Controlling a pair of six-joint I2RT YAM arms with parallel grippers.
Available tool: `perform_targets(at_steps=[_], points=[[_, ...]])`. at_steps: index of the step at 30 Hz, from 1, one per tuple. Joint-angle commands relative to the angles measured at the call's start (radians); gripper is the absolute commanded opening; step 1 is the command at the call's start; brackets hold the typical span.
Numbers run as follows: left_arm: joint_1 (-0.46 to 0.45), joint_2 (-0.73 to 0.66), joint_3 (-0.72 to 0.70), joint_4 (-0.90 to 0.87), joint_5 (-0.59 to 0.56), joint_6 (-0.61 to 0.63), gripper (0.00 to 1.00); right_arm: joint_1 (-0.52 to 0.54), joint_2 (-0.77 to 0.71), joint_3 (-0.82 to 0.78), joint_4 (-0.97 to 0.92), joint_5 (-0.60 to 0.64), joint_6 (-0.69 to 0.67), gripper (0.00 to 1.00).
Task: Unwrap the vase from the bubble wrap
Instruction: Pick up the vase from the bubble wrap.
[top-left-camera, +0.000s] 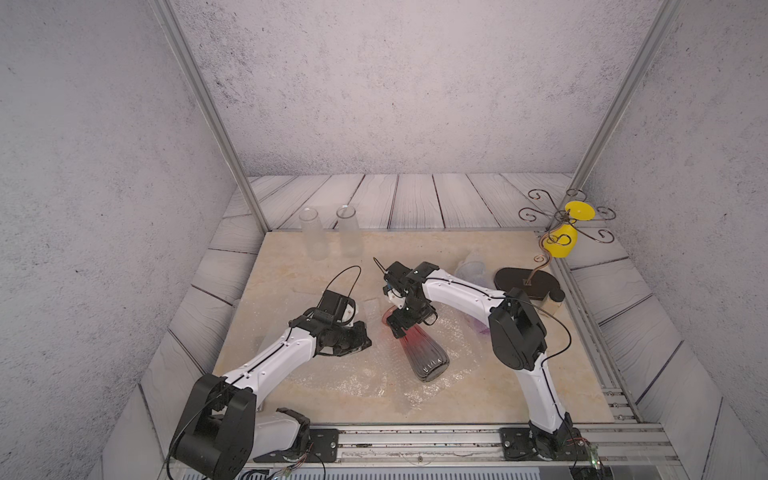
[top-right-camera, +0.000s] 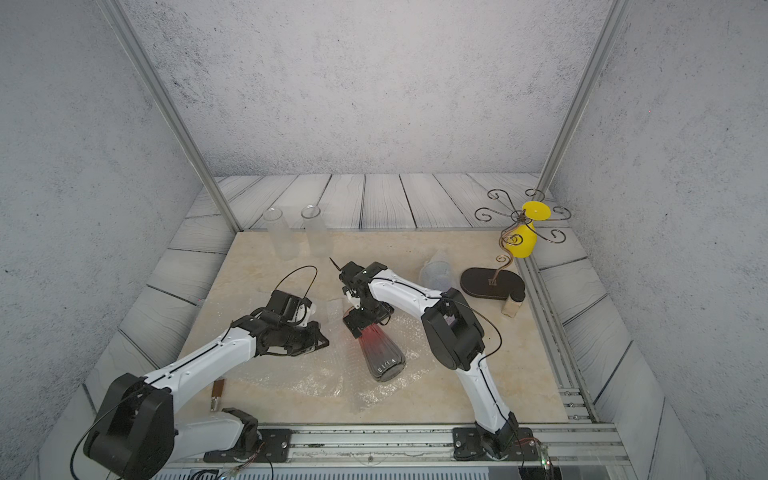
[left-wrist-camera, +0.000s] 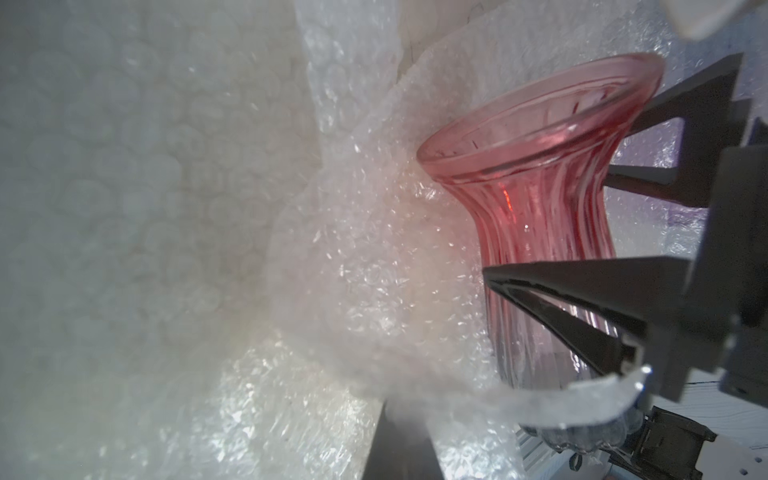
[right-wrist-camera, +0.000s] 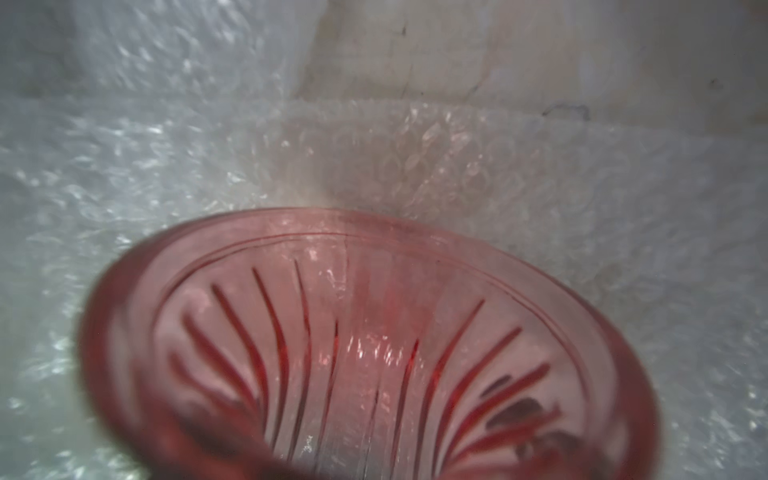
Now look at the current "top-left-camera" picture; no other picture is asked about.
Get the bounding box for clear glass vase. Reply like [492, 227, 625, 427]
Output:
[299, 207, 329, 260]

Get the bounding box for right aluminium corner post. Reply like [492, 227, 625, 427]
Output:
[565, 0, 684, 200]

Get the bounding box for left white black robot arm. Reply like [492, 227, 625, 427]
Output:
[168, 318, 372, 479]

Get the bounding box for yellow plastic wine glass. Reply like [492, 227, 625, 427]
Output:
[541, 201, 596, 258]

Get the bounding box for aluminium rail frame front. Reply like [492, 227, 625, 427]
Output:
[157, 386, 685, 480]

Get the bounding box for clear bubble vase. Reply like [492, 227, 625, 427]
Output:
[336, 204, 363, 257]

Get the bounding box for aluminium corner post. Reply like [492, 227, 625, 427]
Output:
[150, 0, 271, 234]
[565, 0, 684, 200]

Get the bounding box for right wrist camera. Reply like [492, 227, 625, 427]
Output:
[383, 284, 405, 309]

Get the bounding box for small bottle black cap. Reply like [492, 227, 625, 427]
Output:
[540, 288, 565, 316]

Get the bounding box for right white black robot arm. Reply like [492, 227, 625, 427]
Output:
[382, 262, 580, 460]

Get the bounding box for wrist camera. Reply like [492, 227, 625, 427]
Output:
[383, 284, 405, 309]
[313, 290, 357, 325]

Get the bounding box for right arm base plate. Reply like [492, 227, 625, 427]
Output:
[499, 427, 589, 462]

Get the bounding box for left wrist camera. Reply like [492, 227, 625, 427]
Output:
[313, 290, 357, 325]

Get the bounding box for pink bubble vase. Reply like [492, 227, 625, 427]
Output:
[382, 307, 450, 383]

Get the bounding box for left aluminium corner post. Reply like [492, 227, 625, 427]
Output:
[150, 0, 271, 234]

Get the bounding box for black wire glass stand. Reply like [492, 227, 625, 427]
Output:
[493, 188, 616, 301]

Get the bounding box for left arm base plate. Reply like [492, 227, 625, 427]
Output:
[281, 427, 340, 463]

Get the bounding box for purple bubble wrapped vase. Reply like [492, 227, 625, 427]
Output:
[454, 251, 495, 336]

